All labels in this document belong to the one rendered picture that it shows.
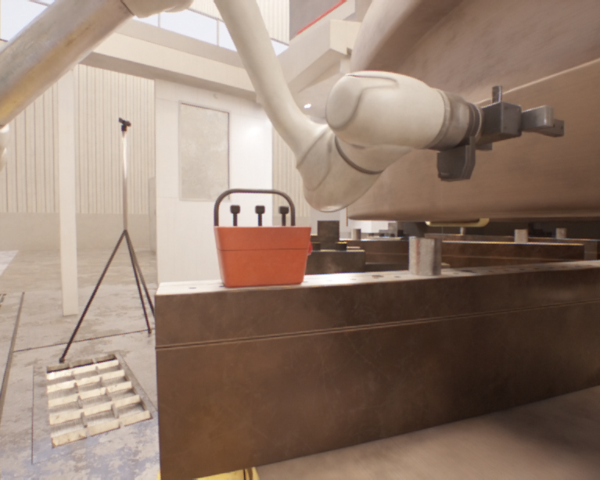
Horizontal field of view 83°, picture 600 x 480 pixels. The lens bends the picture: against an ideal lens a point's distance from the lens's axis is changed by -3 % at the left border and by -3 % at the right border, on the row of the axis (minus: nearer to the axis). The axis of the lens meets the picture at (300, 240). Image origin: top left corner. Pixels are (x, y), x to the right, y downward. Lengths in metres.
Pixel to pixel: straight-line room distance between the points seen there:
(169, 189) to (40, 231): 10.39
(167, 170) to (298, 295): 3.18
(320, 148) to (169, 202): 3.26
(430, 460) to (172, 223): 3.29
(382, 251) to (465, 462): 2.09
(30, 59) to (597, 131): 1.07
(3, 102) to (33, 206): 13.07
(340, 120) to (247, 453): 0.66
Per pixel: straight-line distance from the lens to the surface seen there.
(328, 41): 3.47
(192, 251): 3.86
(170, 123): 3.92
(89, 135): 14.38
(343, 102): 0.49
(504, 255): 2.77
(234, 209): 0.77
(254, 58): 0.62
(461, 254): 2.76
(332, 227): 1.93
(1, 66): 0.93
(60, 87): 3.87
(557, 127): 0.73
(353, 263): 1.82
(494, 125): 0.63
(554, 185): 0.85
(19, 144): 14.20
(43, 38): 0.89
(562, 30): 1.10
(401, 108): 0.50
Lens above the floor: 0.82
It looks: 3 degrees down
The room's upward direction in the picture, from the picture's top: straight up
